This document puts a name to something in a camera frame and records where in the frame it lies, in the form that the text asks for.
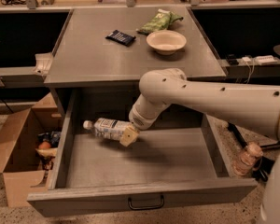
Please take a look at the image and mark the brown cardboard box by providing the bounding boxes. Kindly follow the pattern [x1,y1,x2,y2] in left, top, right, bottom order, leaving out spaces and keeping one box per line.
[0,93,63,207]

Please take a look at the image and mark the dark blue snack packet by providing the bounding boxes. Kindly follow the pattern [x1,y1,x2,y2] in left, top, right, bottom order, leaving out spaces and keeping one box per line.
[105,30,135,47]

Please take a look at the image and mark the blue label plastic bottle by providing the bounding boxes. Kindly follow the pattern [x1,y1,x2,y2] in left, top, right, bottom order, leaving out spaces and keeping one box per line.
[83,118,133,141]

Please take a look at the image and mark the black drawer handle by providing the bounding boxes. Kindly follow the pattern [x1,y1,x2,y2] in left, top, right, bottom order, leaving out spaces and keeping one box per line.
[127,194,165,211]

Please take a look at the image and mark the white power strip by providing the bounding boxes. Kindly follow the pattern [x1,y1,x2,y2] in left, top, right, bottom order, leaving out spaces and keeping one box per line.
[242,55,277,65]

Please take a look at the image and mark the open grey top drawer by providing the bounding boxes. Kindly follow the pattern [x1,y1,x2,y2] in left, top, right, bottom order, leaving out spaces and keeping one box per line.
[27,89,257,217]

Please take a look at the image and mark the black power adapter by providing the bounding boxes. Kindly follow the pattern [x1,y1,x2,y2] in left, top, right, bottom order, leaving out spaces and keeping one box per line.
[226,54,239,65]

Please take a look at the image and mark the orange fruit in box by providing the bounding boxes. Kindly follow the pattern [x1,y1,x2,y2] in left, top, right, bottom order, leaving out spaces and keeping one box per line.
[38,141,51,149]

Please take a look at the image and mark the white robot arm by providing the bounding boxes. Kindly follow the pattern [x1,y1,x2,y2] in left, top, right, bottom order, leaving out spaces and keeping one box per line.
[129,68,280,224]

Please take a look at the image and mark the clear plastic jar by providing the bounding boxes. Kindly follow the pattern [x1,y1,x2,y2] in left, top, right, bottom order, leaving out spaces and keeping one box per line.
[232,142,263,176]

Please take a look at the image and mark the white ceramic bowl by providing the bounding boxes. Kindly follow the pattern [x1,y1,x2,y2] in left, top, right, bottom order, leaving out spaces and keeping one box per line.
[147,30,187,55]

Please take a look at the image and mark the green snack bag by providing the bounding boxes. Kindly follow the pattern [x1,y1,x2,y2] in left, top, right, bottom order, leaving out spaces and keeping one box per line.
[136,8,183,35]

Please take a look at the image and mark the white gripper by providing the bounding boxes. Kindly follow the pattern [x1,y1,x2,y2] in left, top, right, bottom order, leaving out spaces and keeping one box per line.
[119,106,156,147]

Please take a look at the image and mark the black bar on floor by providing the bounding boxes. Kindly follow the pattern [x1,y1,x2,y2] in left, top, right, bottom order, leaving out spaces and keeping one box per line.
[228,123,268,182]

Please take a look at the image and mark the grey cabinet with top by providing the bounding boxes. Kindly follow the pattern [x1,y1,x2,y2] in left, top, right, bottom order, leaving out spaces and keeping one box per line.
[44,5,227,117]

